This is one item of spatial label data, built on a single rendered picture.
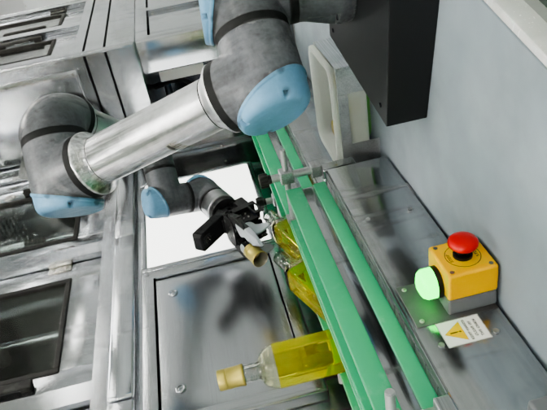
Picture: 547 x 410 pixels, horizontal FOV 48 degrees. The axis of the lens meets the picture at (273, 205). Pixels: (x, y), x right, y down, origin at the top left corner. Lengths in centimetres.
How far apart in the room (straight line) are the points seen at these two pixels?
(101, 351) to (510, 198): 93
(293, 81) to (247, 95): 7
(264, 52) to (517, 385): 54
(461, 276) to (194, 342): 64
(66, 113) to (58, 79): 89
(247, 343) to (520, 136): 73
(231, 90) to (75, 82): 118
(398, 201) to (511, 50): 45
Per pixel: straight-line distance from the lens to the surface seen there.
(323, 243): 104
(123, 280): 152
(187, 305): 138
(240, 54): 89
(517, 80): 72
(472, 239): 84
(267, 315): 131
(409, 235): 101
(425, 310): 88
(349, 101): 121
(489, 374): 81
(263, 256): 127
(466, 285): 85
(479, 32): 78
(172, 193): 144
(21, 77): 202
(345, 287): 95
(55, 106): 114
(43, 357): 148
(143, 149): 100
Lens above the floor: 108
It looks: 4 degrees down
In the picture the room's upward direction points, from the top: 103 degrees counter-clockwise
